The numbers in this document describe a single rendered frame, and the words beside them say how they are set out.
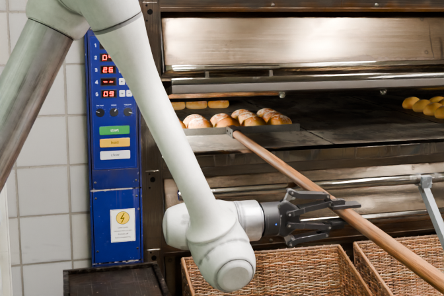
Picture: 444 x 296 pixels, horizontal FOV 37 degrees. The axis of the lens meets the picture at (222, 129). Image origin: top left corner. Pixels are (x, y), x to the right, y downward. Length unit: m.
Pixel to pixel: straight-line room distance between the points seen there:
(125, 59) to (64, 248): 1.00
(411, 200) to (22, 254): 1.32
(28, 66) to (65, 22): 0.12
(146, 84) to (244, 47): 0.86
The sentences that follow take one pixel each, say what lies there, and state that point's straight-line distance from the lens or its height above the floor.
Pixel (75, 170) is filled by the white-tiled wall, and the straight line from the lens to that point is 2.09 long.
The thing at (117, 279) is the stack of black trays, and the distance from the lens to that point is 1.99.
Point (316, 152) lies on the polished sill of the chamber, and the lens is 2.25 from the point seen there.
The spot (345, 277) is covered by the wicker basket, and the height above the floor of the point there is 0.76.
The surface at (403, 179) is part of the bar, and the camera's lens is 1.98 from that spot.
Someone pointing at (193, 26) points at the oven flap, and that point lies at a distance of 2.10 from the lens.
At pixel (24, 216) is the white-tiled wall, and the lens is 2.13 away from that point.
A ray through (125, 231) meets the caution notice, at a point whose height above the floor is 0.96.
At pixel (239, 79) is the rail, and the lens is 1.98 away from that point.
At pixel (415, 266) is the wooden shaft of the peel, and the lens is 1.28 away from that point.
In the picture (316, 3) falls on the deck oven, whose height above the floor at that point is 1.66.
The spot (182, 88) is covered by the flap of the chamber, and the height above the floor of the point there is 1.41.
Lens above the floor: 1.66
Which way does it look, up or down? 11 degrees down
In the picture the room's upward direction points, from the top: straight up
